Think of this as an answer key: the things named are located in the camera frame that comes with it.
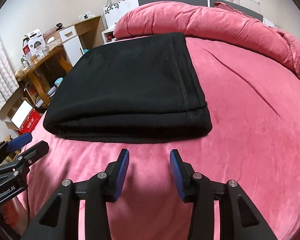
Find pink bed sheet mattress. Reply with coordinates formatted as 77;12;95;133
16;36;300;240

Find black fleece pants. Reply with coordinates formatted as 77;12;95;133
43;33;212;144

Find white grey bedside cabinet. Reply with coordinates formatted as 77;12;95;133
102;0;139;44

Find white product box on desk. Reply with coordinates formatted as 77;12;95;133
23;29;46;59

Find teal lidded white pot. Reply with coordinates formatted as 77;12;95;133
55;77;63;88

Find grey bed headboard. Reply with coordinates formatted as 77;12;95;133
138;0;263;22

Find wooden desk shelf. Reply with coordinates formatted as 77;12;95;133
17;46;72;106

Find pink rolled comforter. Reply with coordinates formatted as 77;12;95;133
114;1;300;79

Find white drawer cabinet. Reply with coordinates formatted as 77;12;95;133
58;15;105;67

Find red cardboard box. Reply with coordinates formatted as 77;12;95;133
5;98;41;134

